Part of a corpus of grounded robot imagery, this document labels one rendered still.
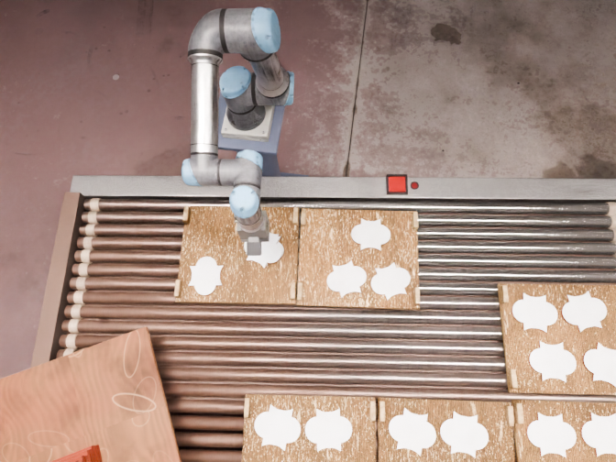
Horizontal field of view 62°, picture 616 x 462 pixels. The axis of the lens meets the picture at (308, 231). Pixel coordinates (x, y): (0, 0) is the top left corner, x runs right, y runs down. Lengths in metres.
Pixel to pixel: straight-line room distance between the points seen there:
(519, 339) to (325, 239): 0.71
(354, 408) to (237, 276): 0.58
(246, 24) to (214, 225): 0.72
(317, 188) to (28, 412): 1.17
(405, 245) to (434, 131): 1.41
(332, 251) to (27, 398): 1.05
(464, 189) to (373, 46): 1.66
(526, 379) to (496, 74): 2.08
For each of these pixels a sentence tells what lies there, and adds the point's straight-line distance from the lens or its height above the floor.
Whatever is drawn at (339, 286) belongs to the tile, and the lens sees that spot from 1.75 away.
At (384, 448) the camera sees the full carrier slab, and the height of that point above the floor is 0.94.
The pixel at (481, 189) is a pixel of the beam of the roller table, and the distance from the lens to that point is 1.98.
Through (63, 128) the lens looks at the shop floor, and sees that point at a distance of 3.46.
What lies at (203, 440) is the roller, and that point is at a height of 0.92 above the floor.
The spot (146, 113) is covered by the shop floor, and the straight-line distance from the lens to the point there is 3.31.
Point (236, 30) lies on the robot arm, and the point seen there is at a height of 1.54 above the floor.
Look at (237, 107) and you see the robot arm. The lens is 1.94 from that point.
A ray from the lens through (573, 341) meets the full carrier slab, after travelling 1.90.
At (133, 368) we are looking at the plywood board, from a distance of 1.72.
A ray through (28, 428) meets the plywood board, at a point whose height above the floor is 1.04.
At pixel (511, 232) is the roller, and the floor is 0.92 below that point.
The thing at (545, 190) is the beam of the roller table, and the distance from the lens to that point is 2.05.
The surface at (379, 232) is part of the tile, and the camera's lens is 1.81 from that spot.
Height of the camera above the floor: 2.65
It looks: 71 degrees down
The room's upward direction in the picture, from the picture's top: 6 degrees counter-clockwise
